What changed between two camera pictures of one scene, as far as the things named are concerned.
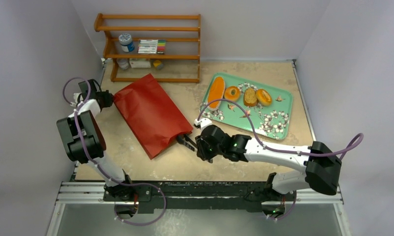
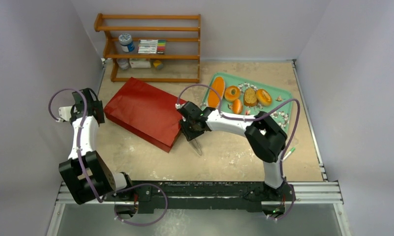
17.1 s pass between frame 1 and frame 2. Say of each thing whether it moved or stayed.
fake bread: stayed
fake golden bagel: stayed
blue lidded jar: stayed
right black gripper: moved
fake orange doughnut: stayed
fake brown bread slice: stayed
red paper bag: moved
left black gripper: moved
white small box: stayed
